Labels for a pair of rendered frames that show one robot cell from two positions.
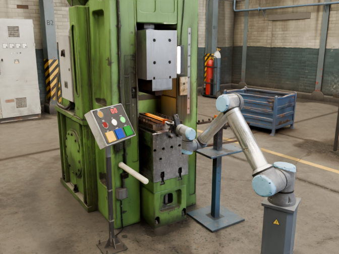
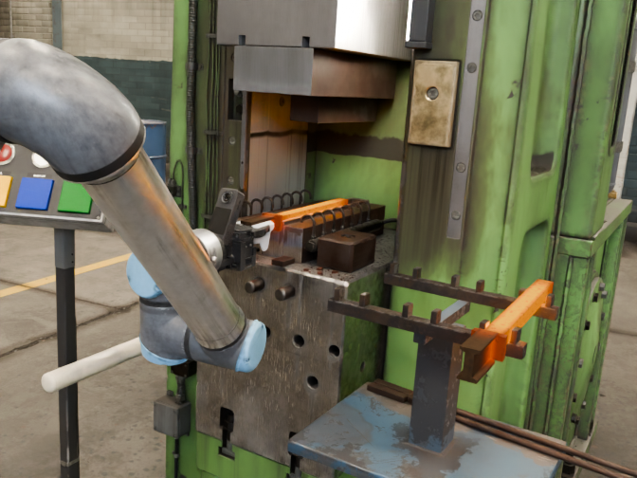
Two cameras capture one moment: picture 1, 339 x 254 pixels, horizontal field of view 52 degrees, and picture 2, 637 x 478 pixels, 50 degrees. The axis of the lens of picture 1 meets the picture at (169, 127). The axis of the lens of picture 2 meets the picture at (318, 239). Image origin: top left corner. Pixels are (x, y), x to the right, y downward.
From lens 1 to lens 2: 274 cm
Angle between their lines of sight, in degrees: 61
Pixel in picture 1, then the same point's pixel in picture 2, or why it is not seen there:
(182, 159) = (308, 406)
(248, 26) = not seen: outside the picture
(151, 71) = (233, 12)
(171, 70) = (314, 13)
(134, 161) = not seen: hidden behind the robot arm
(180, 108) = (415, 204)
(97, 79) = not seen: hidden behind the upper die
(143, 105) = (390, 179)
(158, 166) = (212, 379)
